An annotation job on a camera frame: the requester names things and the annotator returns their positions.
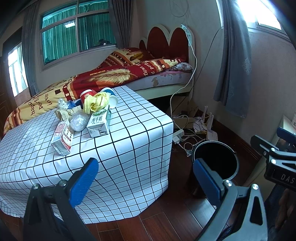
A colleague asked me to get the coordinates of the red white milk carton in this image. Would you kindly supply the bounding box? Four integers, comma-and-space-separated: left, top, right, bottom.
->
50, 120, 74, 156

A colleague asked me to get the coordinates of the clear plastic bag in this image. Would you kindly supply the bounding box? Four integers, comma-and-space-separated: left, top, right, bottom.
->
70, 110, 90, 132

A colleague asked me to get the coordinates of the beige paper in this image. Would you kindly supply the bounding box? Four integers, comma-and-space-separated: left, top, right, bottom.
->
55, 109, 76, 121

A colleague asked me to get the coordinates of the green white milk carton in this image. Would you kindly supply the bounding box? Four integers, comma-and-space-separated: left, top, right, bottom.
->
86, 105, 111, 138

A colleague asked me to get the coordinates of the white tissue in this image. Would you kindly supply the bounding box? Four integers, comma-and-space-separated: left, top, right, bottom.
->
57, 98, 68, 110

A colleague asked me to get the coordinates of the blue tall paper cup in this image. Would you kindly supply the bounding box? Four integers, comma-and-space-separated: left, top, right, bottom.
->
101, 87, 118, 109

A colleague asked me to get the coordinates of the black round trash bin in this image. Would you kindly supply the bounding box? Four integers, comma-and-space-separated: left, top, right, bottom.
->
191, 141, 239, 180

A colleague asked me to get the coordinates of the grey right curtain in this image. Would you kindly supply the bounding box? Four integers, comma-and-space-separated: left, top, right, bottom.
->
214, 1, 252, 118

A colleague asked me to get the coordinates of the grey curtain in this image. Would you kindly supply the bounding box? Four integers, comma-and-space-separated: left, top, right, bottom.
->
22, 1, 40, 96
108, 0, 133, 48
214, 1, 252, 118

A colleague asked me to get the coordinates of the white power strip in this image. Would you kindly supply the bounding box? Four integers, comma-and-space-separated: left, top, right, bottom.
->
172, 129, 184, 144

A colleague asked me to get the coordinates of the cardboard box under bed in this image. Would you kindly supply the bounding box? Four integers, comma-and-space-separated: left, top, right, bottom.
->
173, 99, 198, 130

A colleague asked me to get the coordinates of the white black grid tablecloth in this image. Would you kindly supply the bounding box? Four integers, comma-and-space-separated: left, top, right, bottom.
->
1, 86, 174, 224

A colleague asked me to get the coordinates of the floral pillow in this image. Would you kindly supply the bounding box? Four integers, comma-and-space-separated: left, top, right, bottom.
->
167, 62, 193, 72

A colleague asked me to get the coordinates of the bed with red headboard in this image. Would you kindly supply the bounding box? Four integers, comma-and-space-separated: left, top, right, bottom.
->
126, 24, 197, 99

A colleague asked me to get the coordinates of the small bright window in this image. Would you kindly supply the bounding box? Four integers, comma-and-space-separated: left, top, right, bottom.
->
8, 42, 28, 97

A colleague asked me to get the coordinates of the red yellow feather blanket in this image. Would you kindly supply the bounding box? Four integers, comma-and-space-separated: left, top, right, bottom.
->
3, 48, 186, 134

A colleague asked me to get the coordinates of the grey left curtain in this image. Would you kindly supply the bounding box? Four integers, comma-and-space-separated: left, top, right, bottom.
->
22, 1, 40, 96

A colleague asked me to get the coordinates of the large green window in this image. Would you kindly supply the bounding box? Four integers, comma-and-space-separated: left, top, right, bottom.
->
40, 1, 116, 67

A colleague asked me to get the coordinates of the grey middle curtain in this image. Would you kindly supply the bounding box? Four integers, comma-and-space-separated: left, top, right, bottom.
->
108, 0, 133, 48

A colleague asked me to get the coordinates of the white charging cable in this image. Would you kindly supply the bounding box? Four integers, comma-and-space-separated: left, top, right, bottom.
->
169, 24, 198, 130

